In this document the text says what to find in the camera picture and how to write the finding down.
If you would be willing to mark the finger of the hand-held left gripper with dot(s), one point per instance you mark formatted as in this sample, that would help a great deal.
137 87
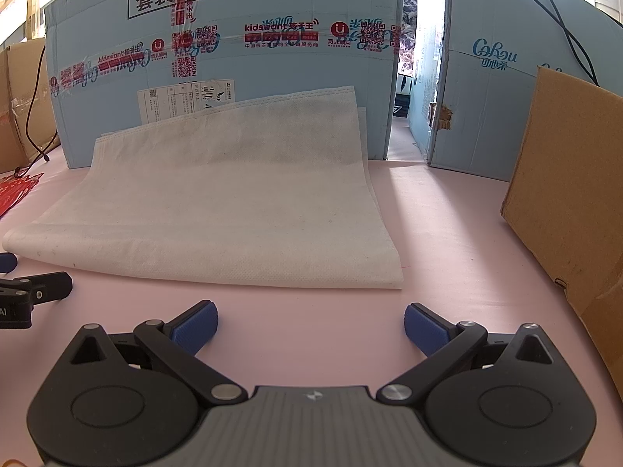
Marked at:
7 262
48 286

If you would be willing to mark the light blue box red tape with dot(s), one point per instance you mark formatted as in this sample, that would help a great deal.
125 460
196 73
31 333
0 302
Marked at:
301 68

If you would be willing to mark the white shopping bag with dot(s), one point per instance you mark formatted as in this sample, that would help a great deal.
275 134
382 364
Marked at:
219 194

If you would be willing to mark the plain light blue cardboard box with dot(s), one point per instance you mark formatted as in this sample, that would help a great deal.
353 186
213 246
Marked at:
486 107

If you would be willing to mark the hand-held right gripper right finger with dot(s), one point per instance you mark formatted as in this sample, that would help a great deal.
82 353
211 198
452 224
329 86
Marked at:
428 327

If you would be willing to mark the dark printed box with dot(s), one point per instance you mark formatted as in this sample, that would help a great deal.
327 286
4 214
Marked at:
403 97

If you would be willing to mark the brown cardboard box right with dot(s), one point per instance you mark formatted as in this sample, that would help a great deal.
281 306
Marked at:
574 180

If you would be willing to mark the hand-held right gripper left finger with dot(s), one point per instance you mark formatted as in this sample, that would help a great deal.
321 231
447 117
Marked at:
194 327

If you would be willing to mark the brown cardboard box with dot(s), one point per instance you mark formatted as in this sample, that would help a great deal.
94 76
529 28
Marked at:
574 180
19 107

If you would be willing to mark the red paper cutting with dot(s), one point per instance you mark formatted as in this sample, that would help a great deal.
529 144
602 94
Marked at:
14 194

